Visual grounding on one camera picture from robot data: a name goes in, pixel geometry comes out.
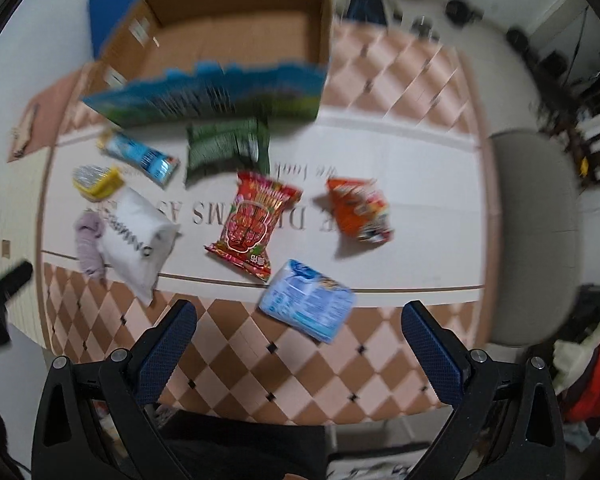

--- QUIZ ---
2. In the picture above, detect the lilac sock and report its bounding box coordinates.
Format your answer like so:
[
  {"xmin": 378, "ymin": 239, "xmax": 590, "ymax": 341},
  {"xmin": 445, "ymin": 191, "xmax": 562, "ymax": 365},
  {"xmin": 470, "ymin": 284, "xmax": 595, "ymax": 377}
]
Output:
[{"xmin": 74, "ymin": 210, "xmax": 106, "ymax": 282}]

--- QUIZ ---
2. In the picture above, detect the white bagged cloth packet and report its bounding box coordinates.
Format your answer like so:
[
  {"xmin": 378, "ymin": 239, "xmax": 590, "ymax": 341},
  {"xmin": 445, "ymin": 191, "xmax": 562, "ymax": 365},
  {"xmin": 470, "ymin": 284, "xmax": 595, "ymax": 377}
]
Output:
[{"xmin": 100, "ymin": 186, "xmax": 180, "ymax": 307}]

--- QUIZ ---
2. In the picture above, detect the blue tube packet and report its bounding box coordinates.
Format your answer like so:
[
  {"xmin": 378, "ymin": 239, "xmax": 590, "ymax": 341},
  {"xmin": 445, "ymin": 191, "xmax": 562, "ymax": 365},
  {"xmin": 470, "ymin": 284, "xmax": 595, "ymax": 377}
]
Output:
[{"xmin": 97, "ymin": 130, "xmax": 180, "ymax": 188}]

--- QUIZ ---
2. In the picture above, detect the red snack packet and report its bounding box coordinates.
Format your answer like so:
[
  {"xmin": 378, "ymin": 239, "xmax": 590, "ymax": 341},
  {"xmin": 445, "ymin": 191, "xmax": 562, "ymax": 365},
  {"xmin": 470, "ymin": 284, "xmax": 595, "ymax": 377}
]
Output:
[{"xmin": 206, "ymin": 171, "xmax": 302, "ymax": 282}]

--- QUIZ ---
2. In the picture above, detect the light blue tissue pack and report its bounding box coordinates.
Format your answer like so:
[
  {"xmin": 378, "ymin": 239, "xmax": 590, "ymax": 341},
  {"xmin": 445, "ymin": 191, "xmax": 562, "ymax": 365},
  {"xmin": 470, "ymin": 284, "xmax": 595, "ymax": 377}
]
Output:
[{"xmin": 258, "ymin": 259, "xmax": 355, "ymax": 344}]

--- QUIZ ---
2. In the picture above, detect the green snack packet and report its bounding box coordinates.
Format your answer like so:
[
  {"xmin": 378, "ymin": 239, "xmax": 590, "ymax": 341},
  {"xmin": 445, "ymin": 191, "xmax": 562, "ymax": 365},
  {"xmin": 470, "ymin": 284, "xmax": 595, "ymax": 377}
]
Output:
[{"xmin": 184, "ymin": 117, "xmax": 271, "ymax": 186}]

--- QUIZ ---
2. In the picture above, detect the orange snack packet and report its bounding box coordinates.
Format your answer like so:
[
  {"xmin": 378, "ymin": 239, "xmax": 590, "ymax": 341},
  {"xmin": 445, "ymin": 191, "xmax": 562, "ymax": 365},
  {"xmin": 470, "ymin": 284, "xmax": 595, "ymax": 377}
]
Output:
[{"xmin": 326, "ymin": 178, "xmax": 393, "ymax": 244}]

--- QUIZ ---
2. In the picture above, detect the white goose plush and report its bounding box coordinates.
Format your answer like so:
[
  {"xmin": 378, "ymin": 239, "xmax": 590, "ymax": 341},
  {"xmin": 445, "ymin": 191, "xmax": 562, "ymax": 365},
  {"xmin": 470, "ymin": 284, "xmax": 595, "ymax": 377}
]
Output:
[{"xmin": 552, "ymin": 291, "xmax": 600, "ymax": 396}]

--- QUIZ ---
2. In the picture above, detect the red bag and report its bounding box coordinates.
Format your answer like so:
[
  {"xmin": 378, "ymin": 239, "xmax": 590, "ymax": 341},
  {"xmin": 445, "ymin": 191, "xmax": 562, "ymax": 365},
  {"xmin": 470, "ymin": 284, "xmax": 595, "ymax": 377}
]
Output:
[{"xmin": 561, "ymin": 334, "xmax": 600, "ymax": 424}]

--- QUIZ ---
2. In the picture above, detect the black fleece clothing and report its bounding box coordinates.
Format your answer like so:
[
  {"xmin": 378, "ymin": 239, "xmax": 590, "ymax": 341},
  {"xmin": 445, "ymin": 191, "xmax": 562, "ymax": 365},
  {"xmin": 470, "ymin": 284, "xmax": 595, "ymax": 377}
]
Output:
[{"xmin": 155, "ymin": 406, "xmax": 327, "ymax": 479}]

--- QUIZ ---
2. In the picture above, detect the small cardboard scrap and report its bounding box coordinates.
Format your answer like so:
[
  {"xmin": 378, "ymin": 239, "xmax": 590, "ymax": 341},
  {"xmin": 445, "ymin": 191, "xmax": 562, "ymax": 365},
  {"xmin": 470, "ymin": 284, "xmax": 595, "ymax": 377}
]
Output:
[{"xmin": 12, "ymin": 103, "xmax": 38, "ymax": 158}]

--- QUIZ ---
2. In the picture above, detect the grey round chair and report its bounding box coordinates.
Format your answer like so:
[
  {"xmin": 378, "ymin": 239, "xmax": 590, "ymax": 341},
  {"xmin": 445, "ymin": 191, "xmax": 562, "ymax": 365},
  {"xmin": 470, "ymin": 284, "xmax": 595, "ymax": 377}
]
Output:
[{"xmin": 491, "ymin": 130, "xmax": 582, "ymax": 347}]

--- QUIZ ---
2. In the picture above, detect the checkered table mat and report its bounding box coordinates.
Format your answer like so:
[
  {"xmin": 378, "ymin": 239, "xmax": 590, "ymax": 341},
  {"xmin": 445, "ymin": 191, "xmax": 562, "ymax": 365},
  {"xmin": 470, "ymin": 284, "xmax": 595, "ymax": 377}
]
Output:
[{"xmin": 0, "ymin": 23, "xmax": 500, "ymax": 425}]

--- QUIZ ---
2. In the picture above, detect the blue folded mat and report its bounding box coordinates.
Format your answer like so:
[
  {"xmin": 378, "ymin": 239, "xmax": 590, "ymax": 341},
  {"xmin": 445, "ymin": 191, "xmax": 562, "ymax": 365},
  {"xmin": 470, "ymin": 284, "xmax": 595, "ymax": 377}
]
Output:
[{"xmin": 88, "ymin": 0, "xmax": 136, "ymax": 58}]

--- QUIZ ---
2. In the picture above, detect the open cardboard box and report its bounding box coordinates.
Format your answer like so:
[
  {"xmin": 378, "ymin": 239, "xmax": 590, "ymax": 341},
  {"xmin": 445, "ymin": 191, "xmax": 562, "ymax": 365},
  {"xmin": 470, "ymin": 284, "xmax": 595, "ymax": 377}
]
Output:
[{"xmin": 82, "ymin": 0, "xmax": 334, "ymax": 128}]

